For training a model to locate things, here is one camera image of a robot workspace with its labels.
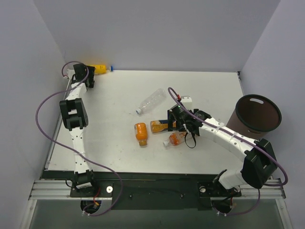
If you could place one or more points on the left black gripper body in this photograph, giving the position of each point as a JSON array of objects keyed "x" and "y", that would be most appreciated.
[{"x": 90, "y": 77}]

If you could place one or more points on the brown round bin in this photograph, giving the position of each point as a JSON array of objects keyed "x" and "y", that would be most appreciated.
[{"x": 254, "y": 116}]

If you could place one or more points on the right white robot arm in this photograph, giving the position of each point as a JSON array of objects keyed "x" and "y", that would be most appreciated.
[{"x": 257, "y": 157}]

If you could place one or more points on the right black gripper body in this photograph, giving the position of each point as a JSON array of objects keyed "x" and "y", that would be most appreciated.
[{"x": 171, "y": 120}]

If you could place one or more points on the orange bottle navy label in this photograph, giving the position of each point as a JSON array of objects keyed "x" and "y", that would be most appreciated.
[{"x": 158, "y": 126}]

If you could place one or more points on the clear empty plastic bottle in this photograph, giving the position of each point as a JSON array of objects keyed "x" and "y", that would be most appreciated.
[{"x": 151, "y": 102}]

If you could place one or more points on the yellow bottle blue cap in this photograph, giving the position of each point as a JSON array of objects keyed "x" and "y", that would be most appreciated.
[{"x": 100, "y": 69}]

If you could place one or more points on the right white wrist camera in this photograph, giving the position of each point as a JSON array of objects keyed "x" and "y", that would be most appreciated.
[{"x": 186, "y": 102}]

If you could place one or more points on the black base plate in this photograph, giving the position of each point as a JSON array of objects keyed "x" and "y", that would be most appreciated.
[{"x": 148, "y": 191}]

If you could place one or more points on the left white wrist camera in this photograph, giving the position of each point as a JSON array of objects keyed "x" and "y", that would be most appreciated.
[{"x": 68, "y": 74}]

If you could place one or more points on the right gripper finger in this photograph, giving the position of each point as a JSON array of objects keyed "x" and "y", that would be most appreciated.
[
  {"x": 195, "y": 112},
  {"x": 171, "y": 121}
]

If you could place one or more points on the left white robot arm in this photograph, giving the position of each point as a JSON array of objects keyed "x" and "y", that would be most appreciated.
[{"x": 75, "y": 120}]

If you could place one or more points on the short orange juice bottle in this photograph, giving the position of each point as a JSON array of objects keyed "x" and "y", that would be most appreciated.
[{"x": 141, "y": 133}]

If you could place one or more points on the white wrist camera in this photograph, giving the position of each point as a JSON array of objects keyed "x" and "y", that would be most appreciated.
[
  {"x": 186, "y": 102},
  {"x": 68, "y": 74}
]

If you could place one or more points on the orange floral tea bottle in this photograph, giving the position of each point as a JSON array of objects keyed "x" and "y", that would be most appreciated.
[{"x": 176, "y": 138}]

